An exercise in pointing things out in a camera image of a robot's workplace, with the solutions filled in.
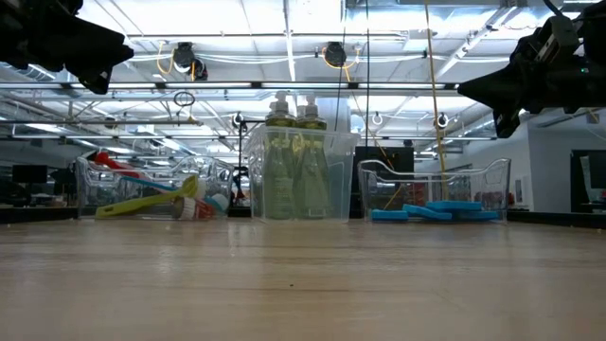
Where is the black monitor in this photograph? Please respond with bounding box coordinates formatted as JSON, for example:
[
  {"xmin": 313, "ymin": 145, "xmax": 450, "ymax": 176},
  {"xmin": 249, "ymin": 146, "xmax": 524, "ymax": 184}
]
[{"xmin": 11, "ymin": 164, "xmax": 48, "ymax": 185}]

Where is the clear plastic handled tray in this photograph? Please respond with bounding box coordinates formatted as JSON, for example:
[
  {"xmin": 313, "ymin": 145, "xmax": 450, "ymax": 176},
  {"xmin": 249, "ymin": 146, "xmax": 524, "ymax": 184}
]
[
  {"xmin": 358, "ymin": 157, "xmax": 512, "ymax": 224},
  {"xmin": 74, "ymin": 154, "xmax": 237, "ymax": 220}
]

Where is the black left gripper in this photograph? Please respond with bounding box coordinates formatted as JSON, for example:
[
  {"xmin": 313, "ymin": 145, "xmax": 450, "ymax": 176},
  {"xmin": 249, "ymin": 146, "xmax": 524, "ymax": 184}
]
[{"xmin": 0, "ymin": 0, "xmax": 135, "ymax": 95}]

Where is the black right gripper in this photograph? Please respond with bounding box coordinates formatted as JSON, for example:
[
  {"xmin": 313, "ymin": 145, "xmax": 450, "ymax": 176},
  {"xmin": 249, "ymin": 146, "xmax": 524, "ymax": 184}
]
[{"xmin": 456, "ymin": 13, "xmax": 606, "ymax": 139}]

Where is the tall clear plastic bin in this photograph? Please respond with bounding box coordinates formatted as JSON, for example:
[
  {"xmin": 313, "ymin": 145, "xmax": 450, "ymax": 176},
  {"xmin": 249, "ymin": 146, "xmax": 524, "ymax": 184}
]
[{"xmin": 243, "ymin": 123, "xmax": 362, "ymax": 224}]

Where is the black screen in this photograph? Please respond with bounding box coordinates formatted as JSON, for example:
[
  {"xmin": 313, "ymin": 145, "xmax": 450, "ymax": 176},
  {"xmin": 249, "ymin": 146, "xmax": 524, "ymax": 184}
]
[{"xmin": 349, "ymin": 145, "xmax": 417, "ymax": 217}]

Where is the blue dish brush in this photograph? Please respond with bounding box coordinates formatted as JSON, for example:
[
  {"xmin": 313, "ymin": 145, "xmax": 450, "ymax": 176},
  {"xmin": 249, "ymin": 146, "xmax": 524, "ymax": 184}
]
[{"xmin": 117, "ymin": 174, "xmax": 231, "ymax": 214}]

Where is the black ceiling cable reel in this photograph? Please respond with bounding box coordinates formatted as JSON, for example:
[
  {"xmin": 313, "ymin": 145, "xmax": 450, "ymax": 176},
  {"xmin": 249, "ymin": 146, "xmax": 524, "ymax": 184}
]
[
  {"xmin": 170, "ymin": 41, "xmax": 209, "ymax": 81},
  {"xmin": 323, "ymin": 41, "xmax": 348, "ymax": 67}
]

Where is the yellow soap pump bottle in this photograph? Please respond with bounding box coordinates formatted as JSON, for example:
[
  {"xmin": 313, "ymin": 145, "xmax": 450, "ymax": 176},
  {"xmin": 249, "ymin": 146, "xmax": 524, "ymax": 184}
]
[
  {"xmin": 296, "ymin": 94, "xmax": 332, "ymax": 218},
  {"xmin": 263, "ymin": 89, "xmax": 298, "ymax": 218}
]

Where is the yellow-green dish brush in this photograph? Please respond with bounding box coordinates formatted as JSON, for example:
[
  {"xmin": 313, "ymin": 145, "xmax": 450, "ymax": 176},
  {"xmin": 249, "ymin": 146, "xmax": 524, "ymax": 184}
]
[{"xmin": 94, "ymin": 172, "xmax": 208, "ymax": 218}]

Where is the black hanging cable loop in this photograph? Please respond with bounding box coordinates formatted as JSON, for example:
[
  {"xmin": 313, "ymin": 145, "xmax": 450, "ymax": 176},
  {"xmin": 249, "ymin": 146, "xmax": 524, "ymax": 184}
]
[{"xmin": 172, "ymin": 90, "xmax": 196, "ymax": 108}]

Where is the blue cellulose sponge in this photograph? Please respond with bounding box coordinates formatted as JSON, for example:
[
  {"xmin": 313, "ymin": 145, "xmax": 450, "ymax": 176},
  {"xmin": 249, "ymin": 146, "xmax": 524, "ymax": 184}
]
[
  {"xmin": 424, "ymin": 200, "xmax": 483, "ymax": 213},
  {"xmin": 370, "ymin": 207, "xmax": 410, "ymax": 222},
  {"xmin": 401, "ymin": 203, "xmax": 454, "ymax": 222}
]

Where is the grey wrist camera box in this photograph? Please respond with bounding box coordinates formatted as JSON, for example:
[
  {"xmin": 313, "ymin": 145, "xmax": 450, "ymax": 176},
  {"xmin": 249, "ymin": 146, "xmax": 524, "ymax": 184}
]
[{"xmin": 533, "ymin": 14, "xmax": 581, "ymax": 65}]

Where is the red dish brush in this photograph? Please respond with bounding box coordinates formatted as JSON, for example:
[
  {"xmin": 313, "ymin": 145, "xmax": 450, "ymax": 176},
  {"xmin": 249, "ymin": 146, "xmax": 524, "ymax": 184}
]
[{"xmin": 93, "ymin": 150, "xmax": 220, "ymax": 220}]

